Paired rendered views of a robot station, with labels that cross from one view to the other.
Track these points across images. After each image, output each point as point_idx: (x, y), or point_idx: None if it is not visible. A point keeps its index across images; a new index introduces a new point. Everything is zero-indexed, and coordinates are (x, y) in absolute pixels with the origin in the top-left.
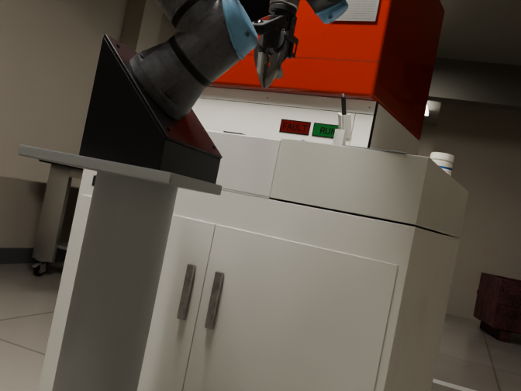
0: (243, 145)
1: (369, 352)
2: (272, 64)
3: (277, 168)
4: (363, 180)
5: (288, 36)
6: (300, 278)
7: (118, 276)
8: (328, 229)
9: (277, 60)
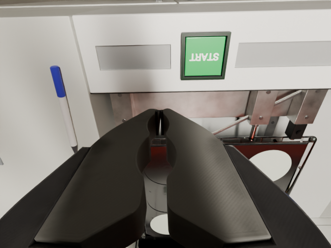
0: (159, 11)
1: (22, 3)
2: (115, 162)
3: (84, 11)
4: None
5: None
6: (71, 3)
7: None
8: (24, 8)
9: (69, 184)
